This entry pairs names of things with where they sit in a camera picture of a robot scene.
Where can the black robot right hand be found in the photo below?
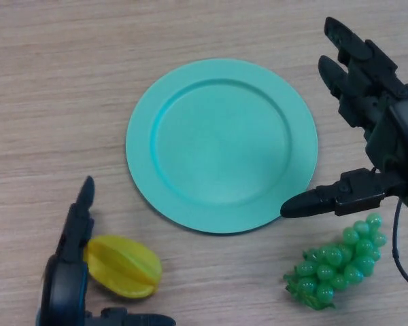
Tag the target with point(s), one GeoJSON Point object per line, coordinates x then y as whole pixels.
{"type": "Point", "coordinates": [391, 136]}

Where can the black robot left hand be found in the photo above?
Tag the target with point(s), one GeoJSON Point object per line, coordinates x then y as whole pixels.
{"type": "Point", "coordinates": [64, 288]}

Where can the yellow starfruit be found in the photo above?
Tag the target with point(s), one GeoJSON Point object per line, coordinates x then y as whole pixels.
{"type": "Point", "coordinates": [126, 268]}

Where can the round green plate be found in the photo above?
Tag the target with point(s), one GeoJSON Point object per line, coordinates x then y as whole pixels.
{"type": "Point", "coordinates": [224, 146]}

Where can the green grape bunch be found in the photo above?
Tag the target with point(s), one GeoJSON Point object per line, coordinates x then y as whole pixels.
{"type": "Point", "coordinates": [340, 268]}

